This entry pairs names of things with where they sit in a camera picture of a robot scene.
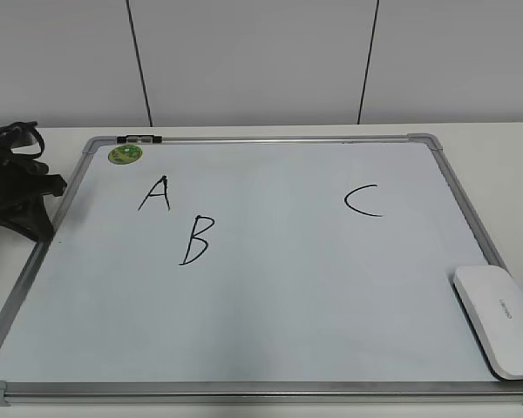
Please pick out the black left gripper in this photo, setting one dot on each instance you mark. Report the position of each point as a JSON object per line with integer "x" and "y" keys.
{"x": 23, "y": 178}

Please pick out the white board eraser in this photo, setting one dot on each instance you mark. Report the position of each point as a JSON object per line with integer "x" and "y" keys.
{"x": 493, "y": 303}

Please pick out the round green magnet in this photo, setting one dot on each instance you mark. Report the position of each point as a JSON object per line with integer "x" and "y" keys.
{"x": 125, "y": 154}

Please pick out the black silver hanging clip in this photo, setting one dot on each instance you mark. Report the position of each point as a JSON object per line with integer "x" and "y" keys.
{"x": 139, "y": 139}

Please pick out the white board with aluminium frame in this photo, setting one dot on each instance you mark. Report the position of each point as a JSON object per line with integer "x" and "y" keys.
{"x": 231, "y": 269}

